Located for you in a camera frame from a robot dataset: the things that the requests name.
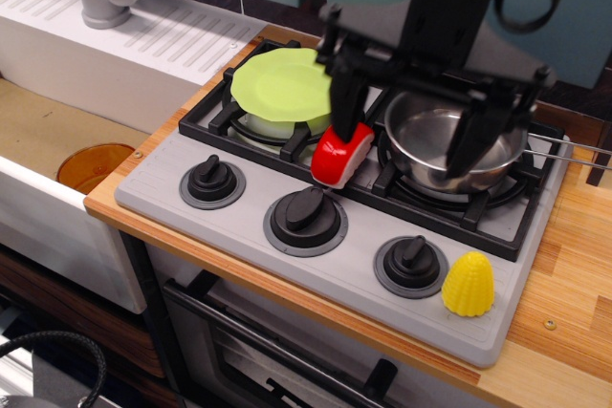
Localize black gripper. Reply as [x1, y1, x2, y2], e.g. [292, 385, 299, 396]
[317, 0, 556, 179]

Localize red and white toy sushi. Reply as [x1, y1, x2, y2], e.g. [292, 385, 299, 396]
[311, 122, 375, 189]

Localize stainless steel pot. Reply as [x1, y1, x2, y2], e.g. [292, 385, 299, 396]
[383, 92, 611, 194]

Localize black braided cable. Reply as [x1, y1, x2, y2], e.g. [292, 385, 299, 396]
[0, 330, 109, 408]

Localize right black stove knob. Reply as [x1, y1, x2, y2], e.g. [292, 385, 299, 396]
[374, 235, 449, 300]

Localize black burner grate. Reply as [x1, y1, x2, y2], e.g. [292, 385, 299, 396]
[179, 40, 565, 261]

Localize left black stove knob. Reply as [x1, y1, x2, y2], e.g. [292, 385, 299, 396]
[179, 155, 247, 210]

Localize white toy sink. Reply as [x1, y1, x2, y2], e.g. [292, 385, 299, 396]
[1, 0, 264, 314]

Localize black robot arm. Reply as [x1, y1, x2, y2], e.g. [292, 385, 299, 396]
[317, 0, 553, 178]

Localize black stove knob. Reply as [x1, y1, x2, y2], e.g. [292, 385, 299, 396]
[263, 186, 348, 258]
[179, 155, 247, 210]
[374, 235, 449, 300]

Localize light green plastic plate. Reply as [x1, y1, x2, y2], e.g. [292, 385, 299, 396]
[230, 48, 331, 122]

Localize yellow plastic corn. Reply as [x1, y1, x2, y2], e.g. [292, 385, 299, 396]
[441, 251, 494, 317]

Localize middle black stove knob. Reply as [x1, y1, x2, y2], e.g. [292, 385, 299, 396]
[263, 186, 348, 258]

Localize toy oven door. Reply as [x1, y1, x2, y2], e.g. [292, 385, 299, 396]
[162, 271, 433, 407]

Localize grey toy stove top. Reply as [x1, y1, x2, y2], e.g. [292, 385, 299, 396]
[113, 38, 574, 370]

